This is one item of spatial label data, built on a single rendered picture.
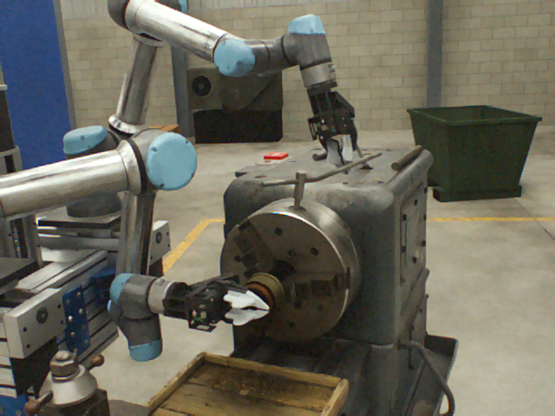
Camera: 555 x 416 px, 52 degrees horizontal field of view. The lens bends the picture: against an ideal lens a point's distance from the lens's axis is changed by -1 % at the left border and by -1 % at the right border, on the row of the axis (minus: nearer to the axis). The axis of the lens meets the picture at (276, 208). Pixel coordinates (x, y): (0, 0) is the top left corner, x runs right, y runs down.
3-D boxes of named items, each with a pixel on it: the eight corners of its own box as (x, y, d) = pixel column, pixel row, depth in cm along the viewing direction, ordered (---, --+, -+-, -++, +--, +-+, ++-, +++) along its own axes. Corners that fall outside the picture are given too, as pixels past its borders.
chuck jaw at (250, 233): (270, 268, 133) (241, 224, 133) (285, 257, 131) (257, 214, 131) (248, 285, 123) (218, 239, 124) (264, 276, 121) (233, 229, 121)
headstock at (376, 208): (301, 250, 211) (297, 144, 200) (434, 263, 191) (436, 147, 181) (221, 320, 159) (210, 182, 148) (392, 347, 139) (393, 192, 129)
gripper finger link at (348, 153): (341, 178, 130) (330, 139, 129) (349, 172, 135) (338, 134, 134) (354, 175, 129) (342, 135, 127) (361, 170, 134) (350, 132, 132)
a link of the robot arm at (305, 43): (295, 23, 133) (326, 11, 128) (308, 70, 135) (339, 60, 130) (277, 24, 127) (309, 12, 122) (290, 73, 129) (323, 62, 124)
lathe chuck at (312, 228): (231, 303, 148) (243, 187, 137) (348, 342, 137) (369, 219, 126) (213, 318, 140) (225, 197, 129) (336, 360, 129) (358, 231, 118)
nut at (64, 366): (65, 363, 84) (62, 342, 83) (86, 368, 82) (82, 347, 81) (45, 377, 80) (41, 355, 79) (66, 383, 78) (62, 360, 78)
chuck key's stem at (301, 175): (293, 223, 127) (300, 173, 124) (288, 219, 129) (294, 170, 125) (301, 222, 129) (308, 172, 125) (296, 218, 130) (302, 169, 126)
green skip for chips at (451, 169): (406, 179, 691) (406, 108, 669) (481, 175, 696) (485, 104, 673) (443, 209, 562) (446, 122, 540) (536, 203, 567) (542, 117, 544)
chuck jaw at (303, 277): (297, 263, 130) (347, 265, 125) (299, 284, 131) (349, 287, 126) (277, 282, 120) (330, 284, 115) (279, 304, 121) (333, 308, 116)
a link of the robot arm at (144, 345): (153, 337, 138) (147, 295, 135) (169, 357, 128) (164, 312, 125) (120, 347, 134) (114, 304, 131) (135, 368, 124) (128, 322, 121)
